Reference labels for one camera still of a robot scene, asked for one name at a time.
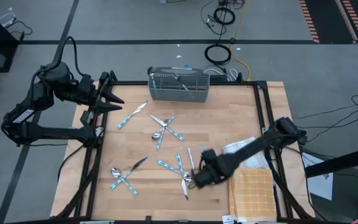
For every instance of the white plaid cloth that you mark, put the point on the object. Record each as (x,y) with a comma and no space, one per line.
(256,163)

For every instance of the black desk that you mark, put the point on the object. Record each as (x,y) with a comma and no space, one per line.
(337,163)

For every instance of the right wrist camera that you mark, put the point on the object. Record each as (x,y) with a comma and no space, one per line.
(209,155)

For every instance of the black power adapter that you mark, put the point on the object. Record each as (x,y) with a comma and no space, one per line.
(219,77)

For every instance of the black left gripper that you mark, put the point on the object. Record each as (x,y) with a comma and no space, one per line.
(99,90)

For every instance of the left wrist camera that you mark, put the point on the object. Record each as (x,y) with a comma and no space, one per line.
(87,117)

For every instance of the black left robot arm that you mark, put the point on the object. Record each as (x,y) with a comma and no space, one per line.
(57,132)

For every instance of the white label box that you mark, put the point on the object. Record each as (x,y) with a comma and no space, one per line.
(228,220)

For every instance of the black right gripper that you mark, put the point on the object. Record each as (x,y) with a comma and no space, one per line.
(210,175)

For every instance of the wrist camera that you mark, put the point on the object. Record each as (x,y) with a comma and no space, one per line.
(87,117)
(209,155)

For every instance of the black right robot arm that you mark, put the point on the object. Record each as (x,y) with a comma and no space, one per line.
(259,144)

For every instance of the black mat orange-striped edges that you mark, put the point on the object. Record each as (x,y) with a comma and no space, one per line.
(331,25)

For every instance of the grey plastic cutlery basket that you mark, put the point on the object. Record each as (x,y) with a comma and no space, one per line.
(179,95)

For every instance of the white paper sheet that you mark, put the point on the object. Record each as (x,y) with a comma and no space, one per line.
(322,186)

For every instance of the small black floor puck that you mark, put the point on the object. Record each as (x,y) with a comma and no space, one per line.
(233,40)

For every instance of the orange plaid cloth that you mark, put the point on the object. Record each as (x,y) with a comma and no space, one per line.
(252,194)

